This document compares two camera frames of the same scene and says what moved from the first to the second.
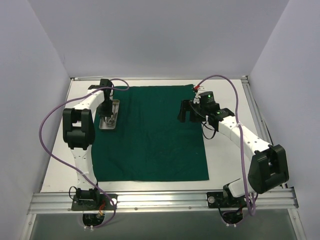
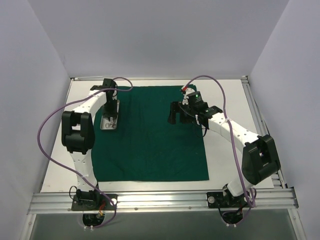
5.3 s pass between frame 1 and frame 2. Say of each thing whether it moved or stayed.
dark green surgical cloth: stayed
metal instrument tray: stayed
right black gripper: moved
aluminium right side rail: stayed
